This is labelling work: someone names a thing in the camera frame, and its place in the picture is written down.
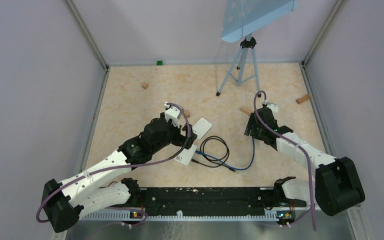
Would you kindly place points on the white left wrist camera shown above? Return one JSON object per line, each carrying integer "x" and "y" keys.
{"x": 173, "y": 112}

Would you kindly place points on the light blue tripod stand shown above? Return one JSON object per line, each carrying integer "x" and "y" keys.
{"x": 241, "y": 19}

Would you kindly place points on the long white network switch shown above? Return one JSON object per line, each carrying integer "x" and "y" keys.
{"x": 201, "y": 127}

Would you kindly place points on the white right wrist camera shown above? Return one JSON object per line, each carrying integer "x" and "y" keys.
{"x": 272, "y": 106}

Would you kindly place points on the flat wooden plank block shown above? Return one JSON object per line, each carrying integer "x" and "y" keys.
{"x": 245, "y": 110}

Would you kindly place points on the curved wooden block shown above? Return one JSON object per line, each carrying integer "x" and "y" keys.
{"x": 303, "y": 99}

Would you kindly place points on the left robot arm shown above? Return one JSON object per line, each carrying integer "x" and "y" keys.
{"x": 67, "y": 201}

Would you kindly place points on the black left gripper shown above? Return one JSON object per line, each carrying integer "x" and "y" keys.
{"x": 185, "y": 141}

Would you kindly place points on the wooden cube near switch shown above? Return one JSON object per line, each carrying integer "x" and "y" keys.
{"x": 145, "y": 85}

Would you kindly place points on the white TP-Link switch box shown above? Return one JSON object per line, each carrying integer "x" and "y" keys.
{"x": 186, "y": 155}

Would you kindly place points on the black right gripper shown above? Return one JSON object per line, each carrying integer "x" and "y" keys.
{"x": 250, "y": 129}

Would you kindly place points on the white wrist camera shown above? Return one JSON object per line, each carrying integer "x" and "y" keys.
{"x": 173, "y": 112}
{"x": 272, "y": 106}

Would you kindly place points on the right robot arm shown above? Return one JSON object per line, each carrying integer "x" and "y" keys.
{"x": 334, "y": 183}

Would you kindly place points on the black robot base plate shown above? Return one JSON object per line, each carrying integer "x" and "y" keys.
{"x": 210, "y": 201}

